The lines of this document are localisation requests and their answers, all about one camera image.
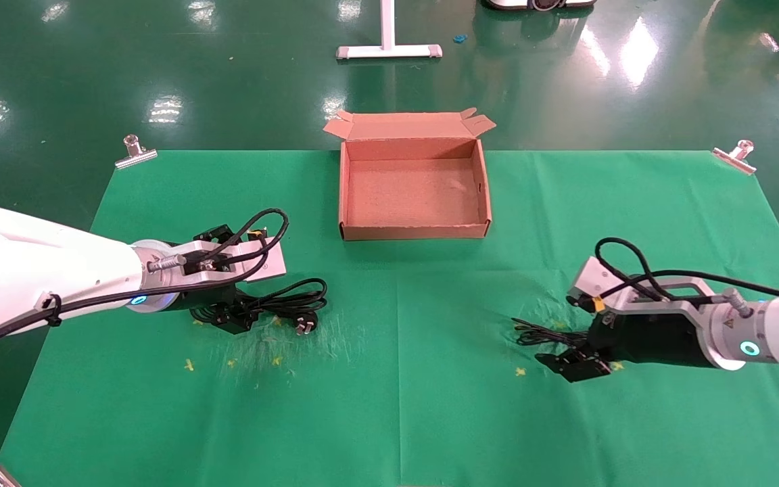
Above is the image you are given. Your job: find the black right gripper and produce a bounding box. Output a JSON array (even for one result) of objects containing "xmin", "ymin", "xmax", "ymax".
[{"xmin": 536, "ymin": 312, "xmax": 719, "ymax": 384}]

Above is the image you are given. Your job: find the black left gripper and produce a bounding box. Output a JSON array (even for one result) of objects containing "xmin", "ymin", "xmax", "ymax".
[{"xmin": 156, "ymin": 225, "xmax": 269, "ymax": 335}]

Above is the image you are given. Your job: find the black wired computer mouse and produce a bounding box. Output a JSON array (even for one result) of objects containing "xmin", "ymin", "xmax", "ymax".
[{"xmin": 511, "ymin": 317, "xmax": 592, "ymax": 348}]

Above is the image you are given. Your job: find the black power cable with plug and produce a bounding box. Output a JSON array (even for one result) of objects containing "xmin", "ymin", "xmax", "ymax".
[{"xmin": 189, "ymin": 277, "xmax": 329, "ymax": 336}]

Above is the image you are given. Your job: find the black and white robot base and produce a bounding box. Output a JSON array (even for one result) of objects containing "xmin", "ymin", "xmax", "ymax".
[{"xmin": 481, "ymin": 0, "xmax": 597, "ymax": 14}]

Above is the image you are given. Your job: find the open brown cardboard box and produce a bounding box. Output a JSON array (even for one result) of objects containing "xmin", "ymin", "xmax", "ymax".
[{"xmin": 323, "ymin": 108, "xmax": 497, "ymax": 241}]

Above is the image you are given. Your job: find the green table cloth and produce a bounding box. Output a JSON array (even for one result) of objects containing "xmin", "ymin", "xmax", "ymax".
[{"xmin": 0, "ymin": 149, "xmax": 779, "ymax": 487}]

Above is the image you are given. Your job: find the white stand base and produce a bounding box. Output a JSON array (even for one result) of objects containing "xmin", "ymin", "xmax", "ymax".
[{"xmin": 335, "ymin": 0, "xmax": 444, "ymax": 62}]

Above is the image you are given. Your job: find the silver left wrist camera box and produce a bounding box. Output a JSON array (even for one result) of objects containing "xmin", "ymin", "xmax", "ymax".
[{"xmin": 146, "ymin": 239, "xmax": 287, "ymax": 283}]

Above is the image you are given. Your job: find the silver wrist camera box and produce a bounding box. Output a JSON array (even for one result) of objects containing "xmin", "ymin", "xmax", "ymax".
[
  {"xmin": 146, "ymin": 239, "xmax": 287, "ymax": 283},
  {"xmin": 567, "ymin": 255, "xmax": 732, "ymax": 319}
]

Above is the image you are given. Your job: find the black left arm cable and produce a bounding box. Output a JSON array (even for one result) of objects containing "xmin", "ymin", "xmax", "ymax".
[{"xmin": 0, "ymin": 208, "xmax": 291, "ymax": 360}]

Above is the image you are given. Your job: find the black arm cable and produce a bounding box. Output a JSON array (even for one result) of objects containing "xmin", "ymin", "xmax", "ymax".
[
  {"xmin": 594, "ymin": 236, "xmax": 779, "ymax": 309},
  {"xmin": 0, "ymin": 208, "xmax": 291, "ymax": 360}
]

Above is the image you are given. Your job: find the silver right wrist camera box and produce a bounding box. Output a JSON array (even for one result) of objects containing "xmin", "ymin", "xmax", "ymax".
[{"xmin": 567, "ymin": 255, "xmax": 732, "ymax": 319}]

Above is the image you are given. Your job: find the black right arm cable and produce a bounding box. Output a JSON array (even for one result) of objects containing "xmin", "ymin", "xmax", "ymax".
[{"xmin": 594, "ymin": 236, "xmax": 779, "ymax": 309}]

